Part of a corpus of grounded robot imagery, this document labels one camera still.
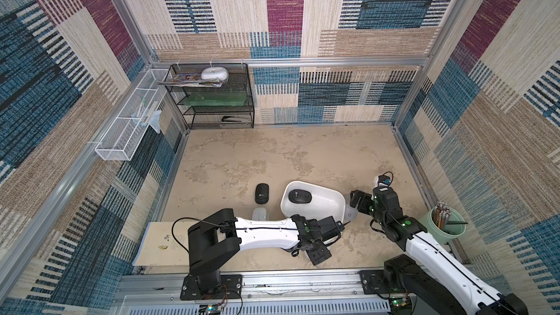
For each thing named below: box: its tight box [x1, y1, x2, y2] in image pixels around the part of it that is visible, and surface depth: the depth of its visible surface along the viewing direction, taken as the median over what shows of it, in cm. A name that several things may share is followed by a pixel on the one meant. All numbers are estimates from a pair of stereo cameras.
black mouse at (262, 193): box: [255, 183, 270, 205], surface depth 95 cm
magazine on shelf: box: [157, 73, 224, 89], surface depth 82 cm
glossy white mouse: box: [252, 207, 267, 221], surface depth 89 cm
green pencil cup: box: [426, 207, 467, 245], surface depth 74 cm
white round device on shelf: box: [201, 66, 229, 82], surface depth 91 cm
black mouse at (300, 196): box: [288, 188, 313, 204], surface depth 94 cm
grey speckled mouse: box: [344, 205, 359, 221], surface depth 89 cm
